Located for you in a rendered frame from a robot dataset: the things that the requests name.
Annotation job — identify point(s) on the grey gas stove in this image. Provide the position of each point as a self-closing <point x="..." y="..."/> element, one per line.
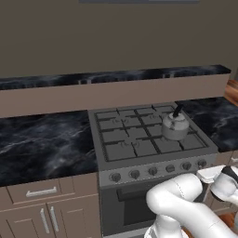
<point x="130" y="139"/>

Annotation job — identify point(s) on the dark round stove knob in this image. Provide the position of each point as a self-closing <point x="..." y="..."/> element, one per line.
<point x="152" y="171"/>
<point x="115" y="177"/>
<point x="170" y="168"/>
<point x="202" y="163"/>
<point x="134" y="174"/>
<point x="186" y="165"/>

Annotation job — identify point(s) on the brown drawer front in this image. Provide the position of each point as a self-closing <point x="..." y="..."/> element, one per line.
<point x="18" y="192"/>
<point x="234" y="154"/>

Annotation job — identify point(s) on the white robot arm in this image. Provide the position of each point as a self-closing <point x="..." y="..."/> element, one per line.
<point x="173" y="201"/>

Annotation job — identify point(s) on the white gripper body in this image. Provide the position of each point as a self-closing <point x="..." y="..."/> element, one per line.
<point x="210" y="174"/>

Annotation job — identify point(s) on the grey oven door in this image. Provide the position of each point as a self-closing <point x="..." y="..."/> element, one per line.
<point x="111" y="214"/>

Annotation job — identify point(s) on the brown cupboard door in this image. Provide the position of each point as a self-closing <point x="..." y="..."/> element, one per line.
<point x="18" y="224"/>
<point x="77" y="217"/>

